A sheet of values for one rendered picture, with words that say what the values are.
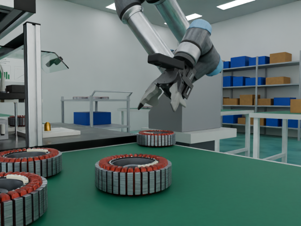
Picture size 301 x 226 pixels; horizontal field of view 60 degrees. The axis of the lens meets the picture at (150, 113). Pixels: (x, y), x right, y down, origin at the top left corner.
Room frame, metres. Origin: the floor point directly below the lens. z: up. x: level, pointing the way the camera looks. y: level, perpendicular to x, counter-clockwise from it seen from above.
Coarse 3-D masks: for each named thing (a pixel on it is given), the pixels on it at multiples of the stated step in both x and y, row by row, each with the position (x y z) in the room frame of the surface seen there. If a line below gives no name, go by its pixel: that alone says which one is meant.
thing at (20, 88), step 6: (6, 90) 0.77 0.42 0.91; (12, 90) 0.73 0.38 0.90; (18, 90) 0.74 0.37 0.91; (24, 90) 0.75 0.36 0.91; (0, 96) 0.70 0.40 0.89; (6, 96) 0.71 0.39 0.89; (12, 96) 0.72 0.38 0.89; (18, 96) 0.73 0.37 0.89; (24, 96) 0.74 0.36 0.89; (24, 102) 0.75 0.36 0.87; (42, 102) 0.78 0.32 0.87
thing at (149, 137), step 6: (138, 132) 0.75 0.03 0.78; (144, 132) 0.73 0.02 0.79; (150, 132) 0.77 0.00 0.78; (156, 132) 0.78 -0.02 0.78; (162, 132) 0.77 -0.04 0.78; (168, 132) 0.73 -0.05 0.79; (138, 138) 0.72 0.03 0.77; (144, 138) 0.71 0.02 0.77; (150, 138) 0.70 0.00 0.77; (156, 138) 0.69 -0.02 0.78; (162, 138) 0.69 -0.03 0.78; (168, 138) 0.70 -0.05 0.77; (174, 138) 0.72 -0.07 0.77; (144, 144) 0.71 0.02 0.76; (150, 144) 0.70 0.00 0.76; (156, 144) 0.69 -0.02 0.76; (162, 144) 0.69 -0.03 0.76; (168, 144) 0.70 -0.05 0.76
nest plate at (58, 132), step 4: (52, 128) 0.89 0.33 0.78; (56, 128) 0.89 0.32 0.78; (60, 128) 0.89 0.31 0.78; (64, 128) 0.89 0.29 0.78; (20, 132) 0.78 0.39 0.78; (24, 132) 0.77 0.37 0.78; (44, 132) 0.77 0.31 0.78; (48, 132) 0.77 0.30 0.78; (52, 132) 0.77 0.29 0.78; (56, 132) 0.77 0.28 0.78; (60, 132) 0.77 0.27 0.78; (64, 132) 0.78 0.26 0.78; (68, 132) 0.79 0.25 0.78; (72, 132) 0.80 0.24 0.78; (76, 132) 0.80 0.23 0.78; (80, 132) 0.81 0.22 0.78; (24, 136) 0.75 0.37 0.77; (44, 136) 0.74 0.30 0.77; (48, 136) 0.75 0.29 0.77; (52, 136) 0.76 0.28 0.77; (56, 136) 0.76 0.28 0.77
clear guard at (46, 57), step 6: (12, 54) 1.04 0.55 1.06; (18, 54) 1.04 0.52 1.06; (42, 54) 1.04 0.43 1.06; (48, 54) 1.04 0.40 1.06; (54, 54) 1.03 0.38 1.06; (42, 60) 1.14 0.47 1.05; (48, 60) 1.10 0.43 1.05; (54, 60) 1.07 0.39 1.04; (60, 60) 1.04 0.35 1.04; (42, 66) 1.20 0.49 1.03; (48, 66) 1.16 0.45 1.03; (54, 66) 1.12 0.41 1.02; (60, 66) 1.08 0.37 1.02; (66, 66) 1.05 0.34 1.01; (48, 72) 1.21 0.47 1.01
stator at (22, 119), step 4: (12, 116) 0.96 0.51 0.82; (20, 116) 1.02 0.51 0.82; (24, 116) 1.03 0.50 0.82; (8, 120) 0.96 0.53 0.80; (12, 120) 0.95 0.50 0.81; (20, 120) 0.95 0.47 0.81; (24, 120) 0.95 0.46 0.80; (8, 124) 0.97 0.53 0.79; (12, 124) 0.95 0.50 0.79; (20, 124) 0.95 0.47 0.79; (24, 124) 0.95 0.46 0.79
